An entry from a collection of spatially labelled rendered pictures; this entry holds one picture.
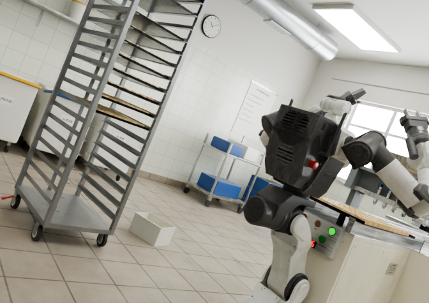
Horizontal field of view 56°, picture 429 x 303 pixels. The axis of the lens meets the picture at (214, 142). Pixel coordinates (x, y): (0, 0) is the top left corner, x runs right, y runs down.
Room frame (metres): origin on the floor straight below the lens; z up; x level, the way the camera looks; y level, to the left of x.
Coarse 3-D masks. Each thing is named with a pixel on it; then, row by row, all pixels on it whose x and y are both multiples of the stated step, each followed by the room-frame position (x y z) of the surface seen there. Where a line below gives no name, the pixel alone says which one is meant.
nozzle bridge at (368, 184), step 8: (352, 168) 2.59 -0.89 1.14; (360, 168) 2.58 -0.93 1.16; (368, 168) 2.52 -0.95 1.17; (352, 176) 2.58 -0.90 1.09; (360, 176) 2.60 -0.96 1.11; (368, 176) 2.59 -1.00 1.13; (376, 176) 2.56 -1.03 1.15; (344, 184) 2.60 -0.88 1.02; (352, 184) 2.57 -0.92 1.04; (360, 184) 2.61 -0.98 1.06; (368, 184) 2.58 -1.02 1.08; (376, 184) 2.54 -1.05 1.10; (384, 184) 2.50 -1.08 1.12; (352, 192) 2.66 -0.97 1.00; (360, 192) 2.68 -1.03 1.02; (368, 192) 2.51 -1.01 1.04; (376, 192) 2.53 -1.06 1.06; (384, 192) 2.49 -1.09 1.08; (392, 192) 2.46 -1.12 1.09; (352, 200) 2.65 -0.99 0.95; (360, 200) 2.71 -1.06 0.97; (384, 200) 2.43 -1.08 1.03; (392, 200) 2.39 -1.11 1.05; (400, 208) 2.35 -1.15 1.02; (424, 216) 2.25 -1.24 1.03
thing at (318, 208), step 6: (318, 204) 2.05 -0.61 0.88; (312, 210) 2.03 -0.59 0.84; (318, 210) 2.07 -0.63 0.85; (324, 210) 2.10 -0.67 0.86; (330, 210) 2.14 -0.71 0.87; (336, 216) 2.20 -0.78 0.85; (402, 228) 2.80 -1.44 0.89; (414, 234) 2.97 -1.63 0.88; (420, 234) 3.04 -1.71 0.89; (426, 240) 3.16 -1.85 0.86
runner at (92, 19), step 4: (88, 20) 2.79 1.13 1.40; (92, 20) 2.73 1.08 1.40; (96, 20) 2.68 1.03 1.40; (100, 20) 2.64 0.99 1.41; (104, 20) 2.60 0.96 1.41; (108, 20) 2.56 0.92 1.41; (112, 20) 2.52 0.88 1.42; (116, 20) 2.48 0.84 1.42; (120, 20) 2.45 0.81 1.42; (108, 24) 2.60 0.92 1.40; (112, 24) 2.52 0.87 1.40; (116, 24) 2.47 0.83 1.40; (120, 24) 2.43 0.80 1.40; (132, 28) 2.36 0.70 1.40
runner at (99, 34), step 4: (84, 28) 2.78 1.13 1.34; (84, 32) 2.77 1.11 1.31; (88, 32) 2.72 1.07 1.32; (92, 32) 2.68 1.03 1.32; (96, 32) 2.63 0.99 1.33; (100, 32) 2.59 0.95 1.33; (100, 36) 2.60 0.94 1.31; (104, 36) 2.54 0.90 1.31; (108, 36) 2.50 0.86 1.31; (112, 36) 2.46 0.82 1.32; (116, 36) 2.42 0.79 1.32
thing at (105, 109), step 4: (68, 92) 2.80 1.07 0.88; (76, 96) 2.72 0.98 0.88; (84, 100) 2.70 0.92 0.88; (88, 100) 2.86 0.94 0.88; (100, 108) 2.53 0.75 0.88; (104, 108) 2.67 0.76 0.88; (108, 108) 2.85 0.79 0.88; (104, 112) 2.49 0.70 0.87; (108, 112) 2.45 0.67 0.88; (112, 112) 2.66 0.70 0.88; (116, 112) 2.80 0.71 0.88; (116, 116) 2.49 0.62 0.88; (120, 116) 2.58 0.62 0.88; (124, 116) 2.79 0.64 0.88; (128, 120) 2.55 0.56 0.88; (132, 120) 2.70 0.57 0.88; (140, 124) 2.62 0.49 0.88
